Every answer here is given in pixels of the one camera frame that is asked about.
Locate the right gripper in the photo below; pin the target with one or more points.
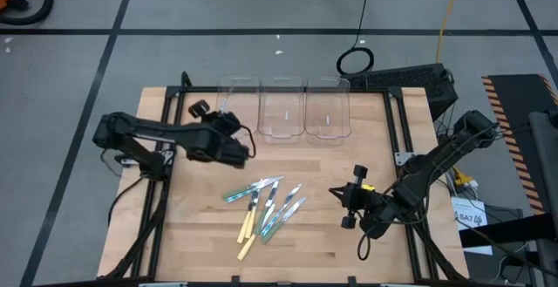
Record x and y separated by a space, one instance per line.
366 200

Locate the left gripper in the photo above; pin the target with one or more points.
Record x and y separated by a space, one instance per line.
222 121

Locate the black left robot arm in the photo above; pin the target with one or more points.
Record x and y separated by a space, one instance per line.
152 126

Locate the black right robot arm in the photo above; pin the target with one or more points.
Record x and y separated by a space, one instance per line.
436 160

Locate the clear plastic bin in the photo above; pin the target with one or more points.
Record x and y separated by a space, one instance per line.
327 99
281 104
250 104

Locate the white paper label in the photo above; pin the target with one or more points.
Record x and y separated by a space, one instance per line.
466 208

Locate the black computer case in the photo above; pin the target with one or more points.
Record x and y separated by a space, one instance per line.
405 79

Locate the black horizontal beam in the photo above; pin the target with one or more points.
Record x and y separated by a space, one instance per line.
514 234

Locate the black hazard-striped platform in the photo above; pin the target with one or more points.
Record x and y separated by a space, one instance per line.
514 99

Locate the black metal table frame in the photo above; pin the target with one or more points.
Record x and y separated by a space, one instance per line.
196 90

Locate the grey post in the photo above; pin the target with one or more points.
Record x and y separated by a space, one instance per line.
547 156

